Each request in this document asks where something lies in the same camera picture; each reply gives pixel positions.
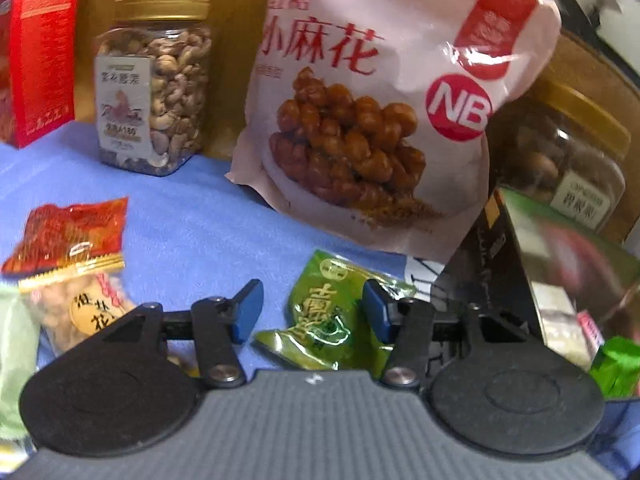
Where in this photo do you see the red top peanut packet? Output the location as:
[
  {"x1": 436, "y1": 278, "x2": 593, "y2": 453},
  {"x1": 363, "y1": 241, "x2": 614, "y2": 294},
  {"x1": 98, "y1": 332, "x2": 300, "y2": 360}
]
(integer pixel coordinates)
[{"x1": 0, "y1": 197, "x2": 139, "y2": 354}]

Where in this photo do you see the large pink snack bag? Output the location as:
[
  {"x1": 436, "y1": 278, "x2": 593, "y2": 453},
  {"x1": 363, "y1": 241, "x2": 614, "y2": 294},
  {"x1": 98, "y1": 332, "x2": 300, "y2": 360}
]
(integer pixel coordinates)
[{"x1": 225, "y1": 0, "x2": 564, "y2": 266}]

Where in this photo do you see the blue cloth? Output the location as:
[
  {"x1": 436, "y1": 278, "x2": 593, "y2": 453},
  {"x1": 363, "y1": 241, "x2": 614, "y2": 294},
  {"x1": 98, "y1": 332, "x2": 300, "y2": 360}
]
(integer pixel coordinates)
[{"x1": 0, "y1": 120, "x2": 640, "y2": 480}]

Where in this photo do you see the small pink packet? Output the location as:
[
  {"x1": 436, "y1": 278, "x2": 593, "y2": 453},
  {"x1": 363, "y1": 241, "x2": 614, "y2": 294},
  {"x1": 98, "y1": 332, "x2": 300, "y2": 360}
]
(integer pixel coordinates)
[{"x1": 577, "y1": 310, "x2": 607, "y2": 352}]

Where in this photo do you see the cashew jar gold lid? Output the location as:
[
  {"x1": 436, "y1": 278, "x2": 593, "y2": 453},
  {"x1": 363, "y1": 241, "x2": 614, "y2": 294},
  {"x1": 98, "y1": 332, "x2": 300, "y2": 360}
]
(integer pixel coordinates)
[{"x1": 94, "y1": 0, "x2": 213, "y2": 178}]

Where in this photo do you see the red gift box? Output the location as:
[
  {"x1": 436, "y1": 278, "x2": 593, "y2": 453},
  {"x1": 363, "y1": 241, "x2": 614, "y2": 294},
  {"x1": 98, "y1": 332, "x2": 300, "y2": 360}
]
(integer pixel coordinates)
[{"x1": 0, "y1": 0, "x2": 84, "y2": 150}]

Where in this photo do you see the olive green snack packet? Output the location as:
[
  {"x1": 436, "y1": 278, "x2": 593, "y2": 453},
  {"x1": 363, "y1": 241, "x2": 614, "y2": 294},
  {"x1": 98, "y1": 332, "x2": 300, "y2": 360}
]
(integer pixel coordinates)
[{"x1": 252, "y1": 249, "x2": 417, "y2": 372}]

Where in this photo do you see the pale green packet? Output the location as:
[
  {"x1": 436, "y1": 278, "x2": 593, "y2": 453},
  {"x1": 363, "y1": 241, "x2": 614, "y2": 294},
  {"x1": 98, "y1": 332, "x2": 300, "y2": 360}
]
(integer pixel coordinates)
[{"x1": 0, "y1": 284, "x2": 42, "y2": 442}]

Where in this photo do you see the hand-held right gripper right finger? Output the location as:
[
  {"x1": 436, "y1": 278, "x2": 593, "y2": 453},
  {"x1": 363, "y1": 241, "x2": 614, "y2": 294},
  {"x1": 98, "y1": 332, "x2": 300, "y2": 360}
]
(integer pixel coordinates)
[{"x1": 362, "y1": 279, "x2": 543, "y2": 390}]

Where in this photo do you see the dark tin box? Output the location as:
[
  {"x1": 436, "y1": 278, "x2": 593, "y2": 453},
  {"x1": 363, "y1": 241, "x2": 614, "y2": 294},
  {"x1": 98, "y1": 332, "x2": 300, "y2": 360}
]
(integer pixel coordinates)
[{"x1": 435, "y1": 187, "x2": 640, "y2": 401}]

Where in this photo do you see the bright green snack packet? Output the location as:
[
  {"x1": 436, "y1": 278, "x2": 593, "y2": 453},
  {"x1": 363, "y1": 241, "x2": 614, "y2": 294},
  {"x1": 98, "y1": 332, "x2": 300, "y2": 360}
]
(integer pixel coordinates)
[{"x1": 590, "y1": 336, "x2": 640, "y2": 401}]

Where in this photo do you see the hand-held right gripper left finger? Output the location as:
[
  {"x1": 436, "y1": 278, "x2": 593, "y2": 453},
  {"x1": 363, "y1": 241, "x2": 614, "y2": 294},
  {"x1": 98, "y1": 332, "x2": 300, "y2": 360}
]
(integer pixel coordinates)
[{"x1": 100, "y1": 279, "x2": 265, "y2": 390}]

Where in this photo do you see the pecan jar gold lid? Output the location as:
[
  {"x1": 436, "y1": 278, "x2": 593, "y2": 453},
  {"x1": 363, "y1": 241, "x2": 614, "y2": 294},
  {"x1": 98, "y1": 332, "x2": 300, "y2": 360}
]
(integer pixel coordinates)
[{"x1": 487, "y1": 77, "x2": 632, "y2": 234}]

